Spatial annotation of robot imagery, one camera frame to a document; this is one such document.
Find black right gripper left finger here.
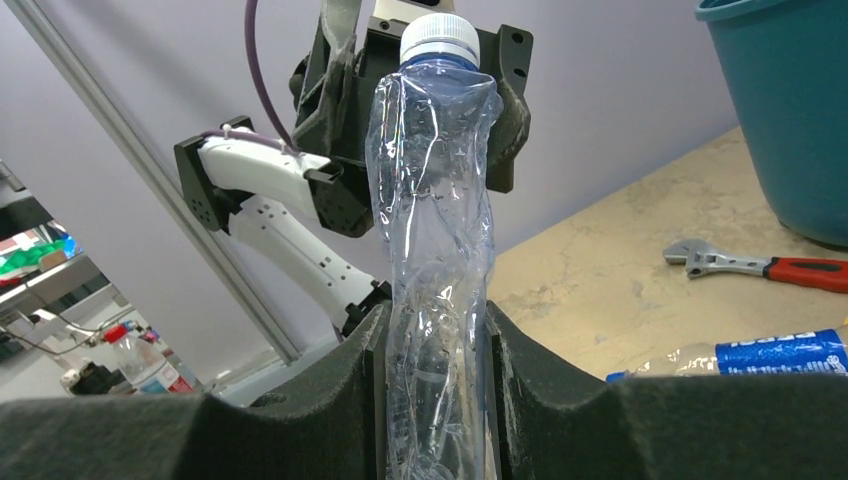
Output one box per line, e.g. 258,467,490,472
1,305,390,479

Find red-handled adjustable wrench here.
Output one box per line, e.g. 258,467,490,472
663,239,847,294

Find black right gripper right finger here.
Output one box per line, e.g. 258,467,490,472
486,303,847,479

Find teal plastic bin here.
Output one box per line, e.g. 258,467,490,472
694,0,847,248

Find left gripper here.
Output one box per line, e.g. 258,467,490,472
289,0,534,193

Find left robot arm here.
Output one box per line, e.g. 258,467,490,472
174,1,534,336

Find background red-cap bottle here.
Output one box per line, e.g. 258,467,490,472
103,325,194,394

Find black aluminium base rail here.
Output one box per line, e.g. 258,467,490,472
1,1,302,376

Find small Pepsi bottle upper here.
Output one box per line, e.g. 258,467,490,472
605,325,847,383

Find clear bottle white cap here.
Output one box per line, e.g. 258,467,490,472
365,13,494,479

